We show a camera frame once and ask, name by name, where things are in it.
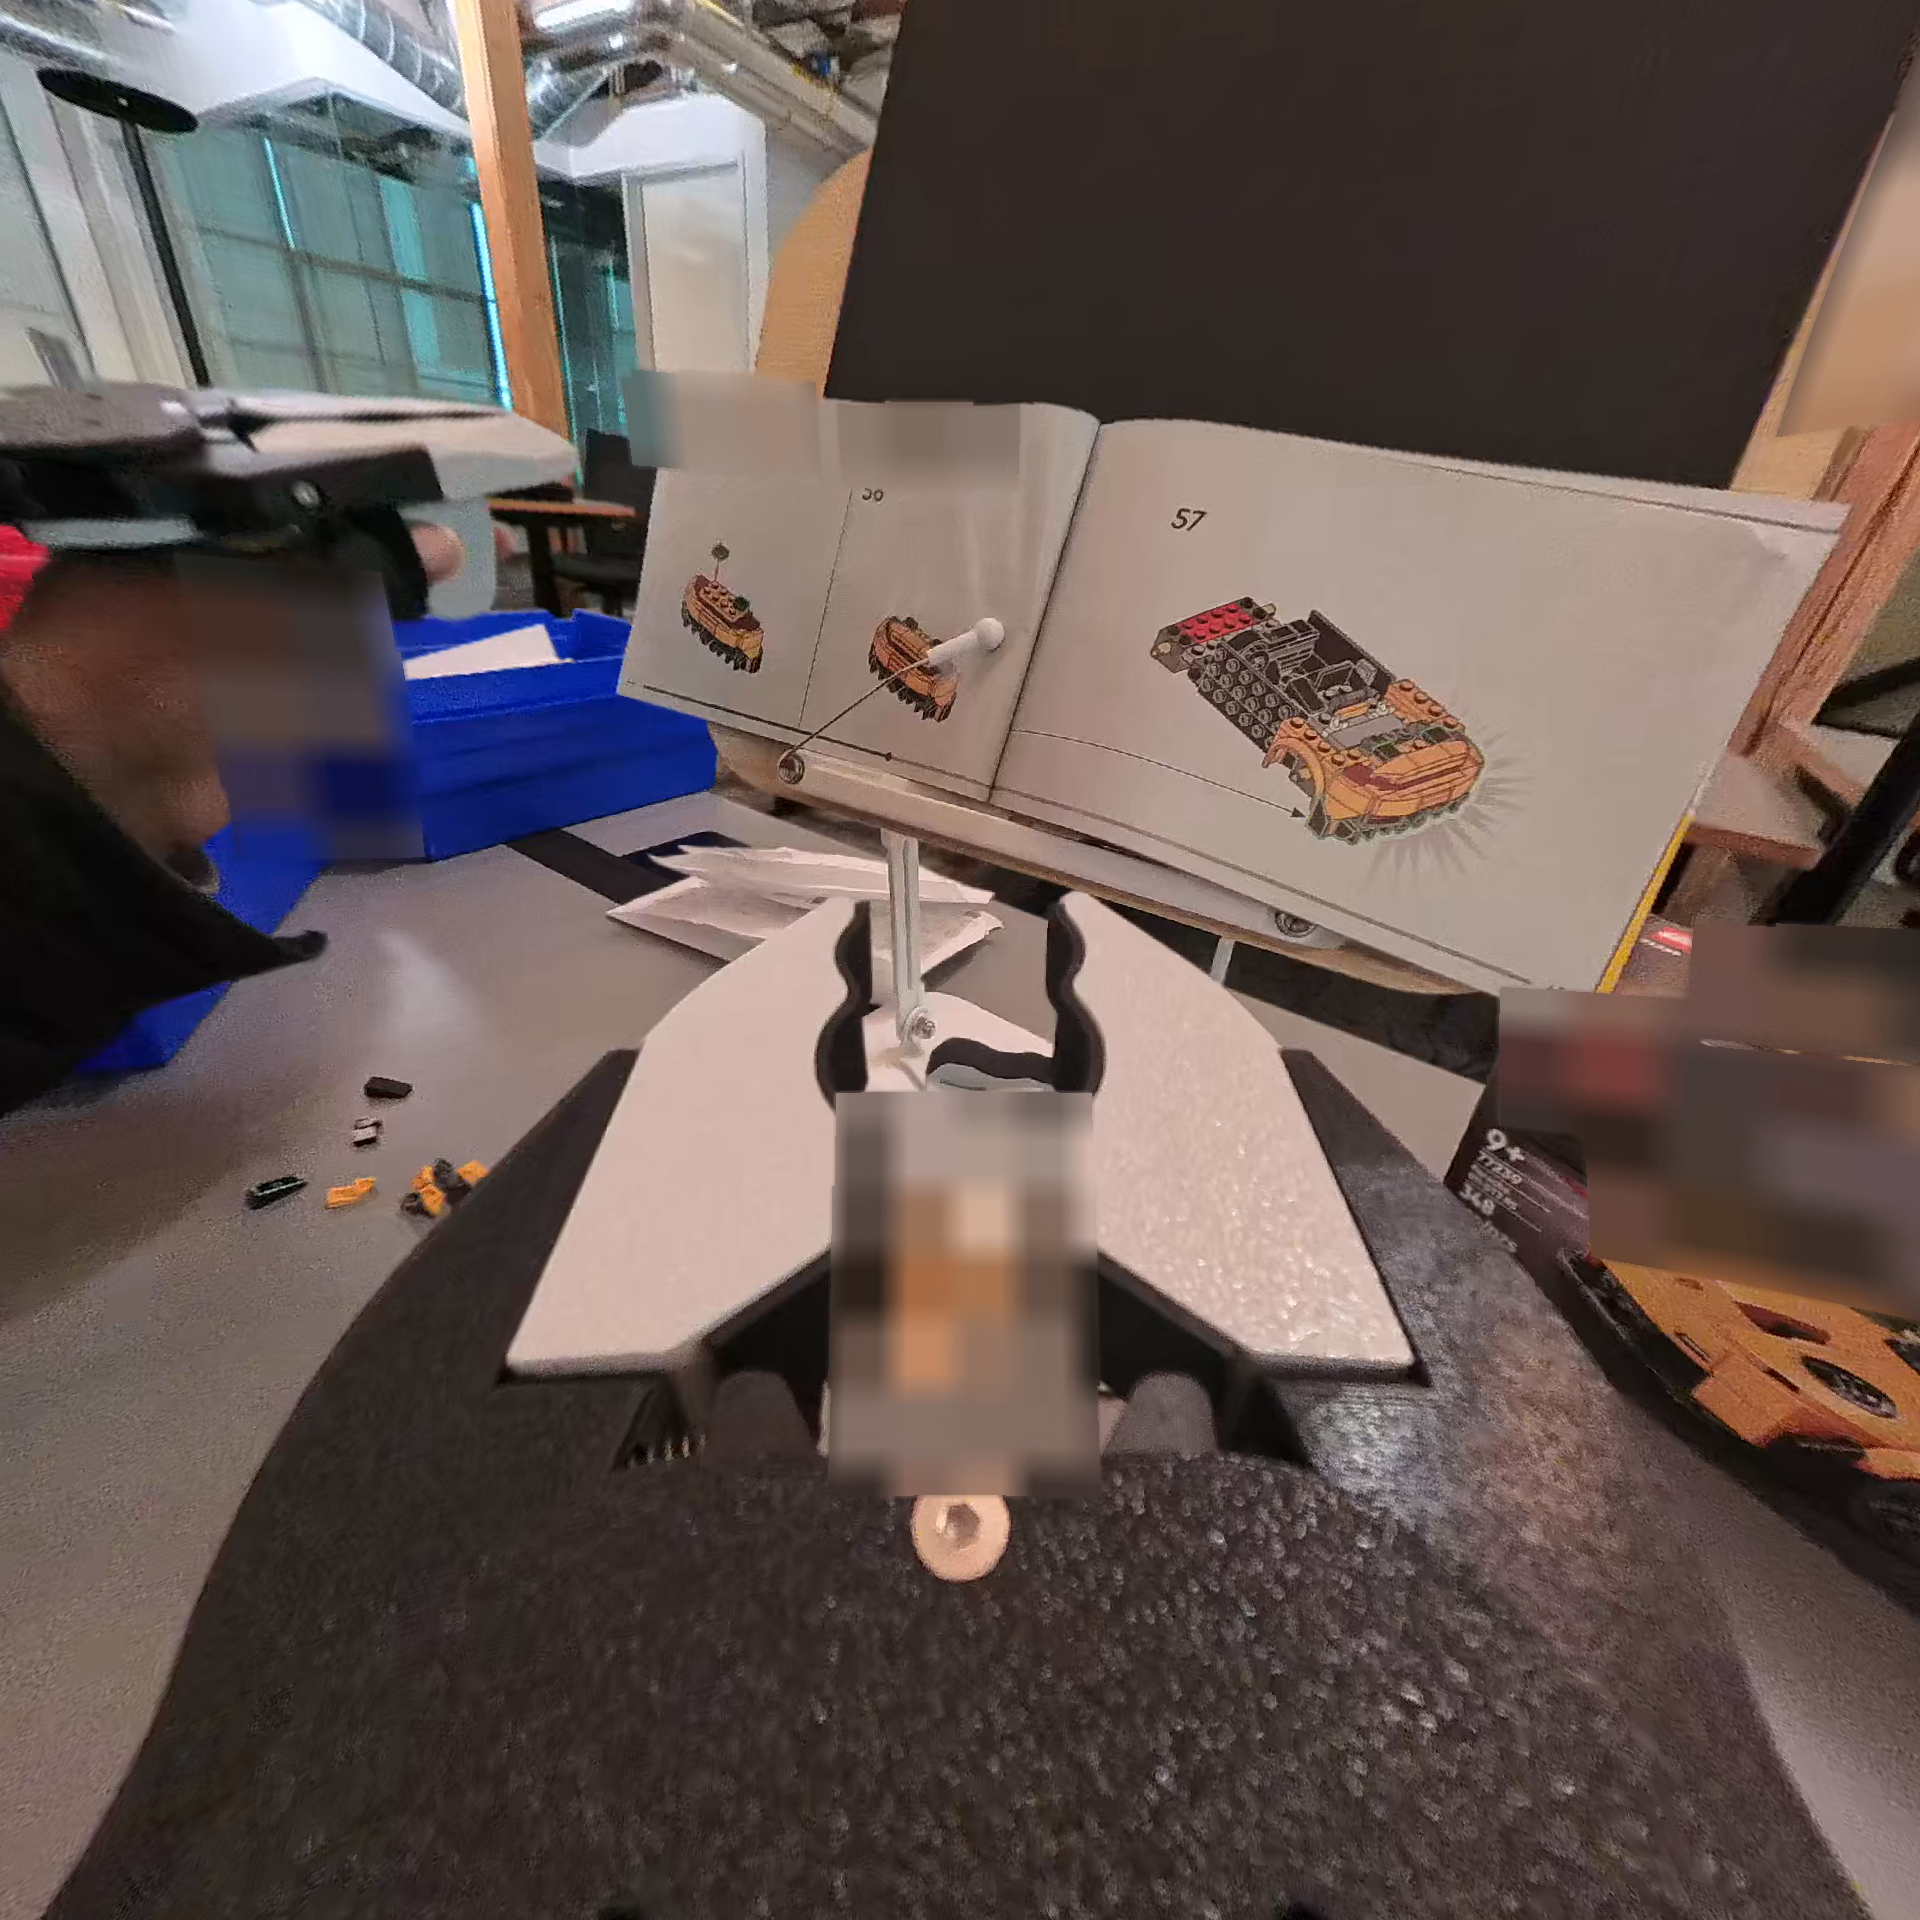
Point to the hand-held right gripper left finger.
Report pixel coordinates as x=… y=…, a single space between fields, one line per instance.
x=692 y=1200

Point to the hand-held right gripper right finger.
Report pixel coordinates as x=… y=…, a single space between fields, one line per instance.
x=1231 y=1200

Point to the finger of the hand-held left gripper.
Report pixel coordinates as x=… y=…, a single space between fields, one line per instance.
x=511 y=457
x=361 y=412

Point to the white page holder pin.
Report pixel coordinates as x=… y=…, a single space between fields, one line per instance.
x=962 y=642

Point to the cluster of orange black lego pieces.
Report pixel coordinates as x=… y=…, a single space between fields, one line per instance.
x=442 y=1185

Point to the flat orange lego plate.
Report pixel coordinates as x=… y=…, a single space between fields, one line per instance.
x=350 y=1194

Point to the black curved lego piece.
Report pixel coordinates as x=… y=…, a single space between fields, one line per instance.
x=277 y=1194

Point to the black lego box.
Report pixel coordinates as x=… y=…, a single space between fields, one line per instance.
x=1725 y=1382

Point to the lego instruction booklet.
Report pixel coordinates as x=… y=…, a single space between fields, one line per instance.
x=1350 y=676

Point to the black chair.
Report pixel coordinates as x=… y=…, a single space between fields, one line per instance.
x=599 y=511

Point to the white paper sheet in bin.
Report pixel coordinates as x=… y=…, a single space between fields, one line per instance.
x=487 y=647

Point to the blue plastic bin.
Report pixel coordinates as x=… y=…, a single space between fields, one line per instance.
x=255 y=930
x=570 y=735

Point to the black floor lamp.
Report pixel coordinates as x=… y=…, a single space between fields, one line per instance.
x=137 y=181

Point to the white paper sheets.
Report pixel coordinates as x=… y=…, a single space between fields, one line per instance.
x=781 y=893

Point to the black board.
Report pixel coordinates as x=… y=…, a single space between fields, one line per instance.
x=1350 y=194

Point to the wooden post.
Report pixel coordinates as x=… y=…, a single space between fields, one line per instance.
x=511 y=210

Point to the wooden shelf frame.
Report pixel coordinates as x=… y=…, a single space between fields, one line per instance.
x=1830 y=645

